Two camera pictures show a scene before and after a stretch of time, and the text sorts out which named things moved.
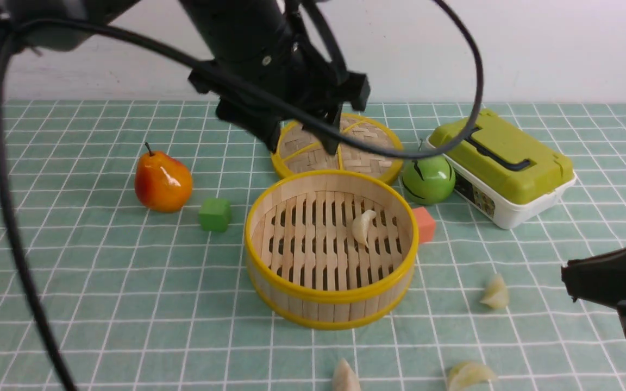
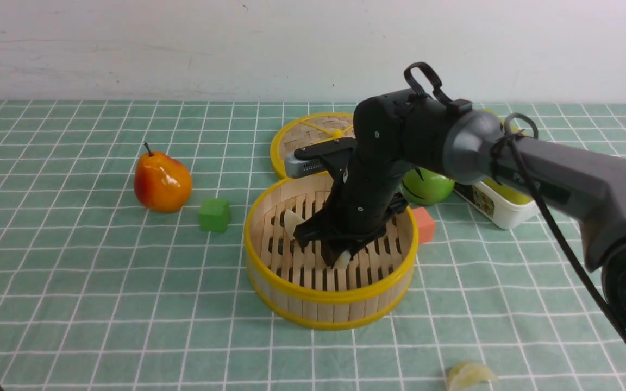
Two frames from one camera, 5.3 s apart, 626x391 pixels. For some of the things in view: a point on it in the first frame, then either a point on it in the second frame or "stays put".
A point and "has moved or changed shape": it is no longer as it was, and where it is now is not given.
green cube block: x=215 y=215 stays put
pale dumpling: x=467 y=374 stays put
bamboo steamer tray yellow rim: x=331 y=250 stays put
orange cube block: x=426 y=225 stays put
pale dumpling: x=344 y=378 to x=342 y=262
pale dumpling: x=361 y=225 has moved or changed shape
